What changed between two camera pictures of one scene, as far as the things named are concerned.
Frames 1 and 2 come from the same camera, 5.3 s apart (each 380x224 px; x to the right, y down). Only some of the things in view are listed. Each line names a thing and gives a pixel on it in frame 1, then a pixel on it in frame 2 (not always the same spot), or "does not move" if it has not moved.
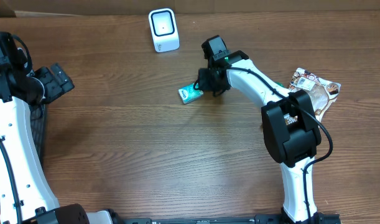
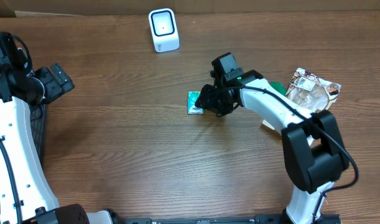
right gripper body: [208, 83] → [216, 101]
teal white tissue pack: [189, 93] → [191, 108]
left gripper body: [53, 87] does not move
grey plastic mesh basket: [38, 118] does not move
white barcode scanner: [164, 30] does not move
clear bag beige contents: [323, 93] does not move
